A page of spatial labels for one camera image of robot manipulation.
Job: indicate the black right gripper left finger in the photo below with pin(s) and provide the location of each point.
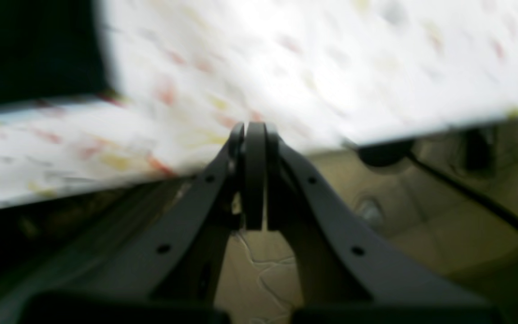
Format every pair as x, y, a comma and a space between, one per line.
169, 273

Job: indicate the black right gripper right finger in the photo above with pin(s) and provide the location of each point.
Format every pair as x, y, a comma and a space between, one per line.
348, 273

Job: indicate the black t-shirt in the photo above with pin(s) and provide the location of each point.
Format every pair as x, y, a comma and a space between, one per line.
49, 49

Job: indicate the terrazzo pattern tablecloth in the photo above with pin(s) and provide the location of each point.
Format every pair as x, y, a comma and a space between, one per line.
181, 73

